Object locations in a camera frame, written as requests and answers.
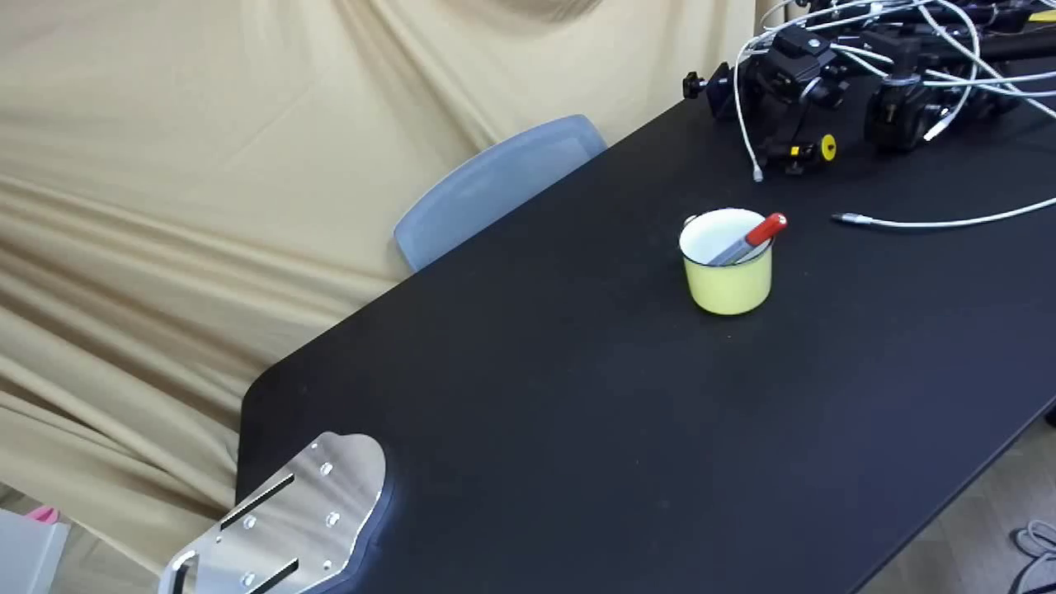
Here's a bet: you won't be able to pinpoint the red capped grey marker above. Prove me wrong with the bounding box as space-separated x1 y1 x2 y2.
708 211 789 267

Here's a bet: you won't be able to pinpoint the yellow enamel cup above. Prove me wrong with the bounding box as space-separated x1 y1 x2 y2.
678 209 772 315

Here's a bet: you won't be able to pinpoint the grey blue chair back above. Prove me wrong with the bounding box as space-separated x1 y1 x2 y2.
392 115 608 270

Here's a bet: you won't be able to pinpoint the silver metal mounting plate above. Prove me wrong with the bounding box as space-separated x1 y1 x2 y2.
159 432 385 594

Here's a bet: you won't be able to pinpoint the beige fabric backdrop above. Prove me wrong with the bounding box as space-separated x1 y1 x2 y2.
0 0 774 571

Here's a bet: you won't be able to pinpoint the black equipment pile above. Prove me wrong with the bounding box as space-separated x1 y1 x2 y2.
682 0 1052 178

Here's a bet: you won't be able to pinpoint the white box with pink item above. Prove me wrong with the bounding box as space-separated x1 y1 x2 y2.
0 505 70 594

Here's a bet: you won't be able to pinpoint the white looped cables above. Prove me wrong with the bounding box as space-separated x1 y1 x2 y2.
729 0 1056 184

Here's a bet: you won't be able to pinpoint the white cable on table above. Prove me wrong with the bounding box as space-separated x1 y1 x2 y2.
830 195 1056 233

